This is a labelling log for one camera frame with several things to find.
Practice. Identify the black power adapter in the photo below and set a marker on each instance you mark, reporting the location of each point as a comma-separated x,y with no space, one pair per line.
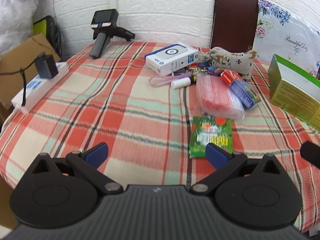
46,66

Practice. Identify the white power strip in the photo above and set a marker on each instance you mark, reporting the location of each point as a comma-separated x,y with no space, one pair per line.
37,90

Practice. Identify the patterned cloth pouch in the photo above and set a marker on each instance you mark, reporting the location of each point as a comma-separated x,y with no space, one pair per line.
230,60

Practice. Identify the green and black bag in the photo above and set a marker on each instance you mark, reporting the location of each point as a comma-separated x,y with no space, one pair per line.
46,28

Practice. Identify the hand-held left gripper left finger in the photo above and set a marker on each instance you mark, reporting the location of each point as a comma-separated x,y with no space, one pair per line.
97,152

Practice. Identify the white and blue box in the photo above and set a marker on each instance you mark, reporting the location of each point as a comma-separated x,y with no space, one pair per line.
170,58

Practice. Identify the green snack packet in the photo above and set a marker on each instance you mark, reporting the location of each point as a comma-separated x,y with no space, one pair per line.
211,135

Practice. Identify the green cardboard box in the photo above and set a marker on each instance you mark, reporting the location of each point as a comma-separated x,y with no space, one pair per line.
292,92

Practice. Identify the pink mask packet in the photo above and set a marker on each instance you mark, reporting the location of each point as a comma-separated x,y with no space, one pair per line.
215,97

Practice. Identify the blue packet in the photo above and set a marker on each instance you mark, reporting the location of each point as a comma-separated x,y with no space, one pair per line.
246,96

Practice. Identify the small white tube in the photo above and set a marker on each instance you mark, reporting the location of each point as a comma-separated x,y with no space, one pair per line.
180,83

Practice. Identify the brown cardboard box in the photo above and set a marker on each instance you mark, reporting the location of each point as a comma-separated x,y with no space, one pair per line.
15,57

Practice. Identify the brown chair backrest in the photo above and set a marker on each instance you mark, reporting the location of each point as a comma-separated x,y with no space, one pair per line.
232,17

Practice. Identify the small red box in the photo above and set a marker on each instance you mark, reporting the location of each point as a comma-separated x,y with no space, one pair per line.
228,77

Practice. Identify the red plaid tablecloth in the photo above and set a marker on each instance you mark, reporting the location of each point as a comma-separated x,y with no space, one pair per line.
125,120

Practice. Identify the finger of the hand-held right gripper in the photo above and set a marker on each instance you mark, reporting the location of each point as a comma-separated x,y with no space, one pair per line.
311,153

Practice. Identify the clear plastic bag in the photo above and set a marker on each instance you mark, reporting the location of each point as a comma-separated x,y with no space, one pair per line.
15,15

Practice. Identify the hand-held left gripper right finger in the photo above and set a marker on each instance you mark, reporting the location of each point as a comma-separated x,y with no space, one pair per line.
215,153

